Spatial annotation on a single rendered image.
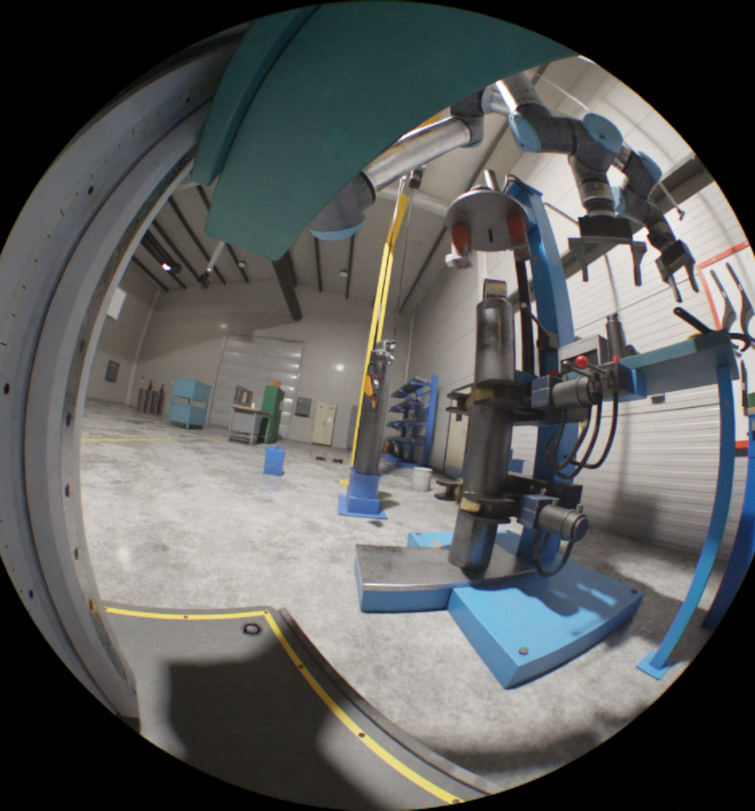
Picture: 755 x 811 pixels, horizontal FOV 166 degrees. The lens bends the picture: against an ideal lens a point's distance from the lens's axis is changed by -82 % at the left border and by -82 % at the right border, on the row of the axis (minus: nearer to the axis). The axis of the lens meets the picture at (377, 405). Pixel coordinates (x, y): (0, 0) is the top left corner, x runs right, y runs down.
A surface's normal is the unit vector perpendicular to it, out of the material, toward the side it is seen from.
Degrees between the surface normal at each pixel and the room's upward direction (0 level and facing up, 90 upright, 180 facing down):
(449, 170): 174
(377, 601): 90
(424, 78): 180
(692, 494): 90
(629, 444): 90
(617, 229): 114
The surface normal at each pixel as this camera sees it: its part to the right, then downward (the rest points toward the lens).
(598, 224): -0.67, 0.23
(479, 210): -0.14, 0.98
